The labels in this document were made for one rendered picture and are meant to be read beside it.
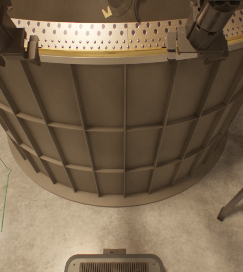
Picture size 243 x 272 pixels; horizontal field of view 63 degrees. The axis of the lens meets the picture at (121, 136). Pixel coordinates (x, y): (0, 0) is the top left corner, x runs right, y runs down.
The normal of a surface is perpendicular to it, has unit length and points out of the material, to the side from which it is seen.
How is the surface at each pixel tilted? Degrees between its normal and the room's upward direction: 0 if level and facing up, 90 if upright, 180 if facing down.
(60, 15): 62
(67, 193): 0
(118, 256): 45
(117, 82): 90
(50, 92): 90
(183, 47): 30
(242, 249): 0
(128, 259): 0
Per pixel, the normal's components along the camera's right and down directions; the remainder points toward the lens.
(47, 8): -0.17, 0.36
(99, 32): -0.03, 0.04
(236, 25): 0.29, -0.01
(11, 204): -0.01, -0.65
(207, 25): -0.51, 0.84
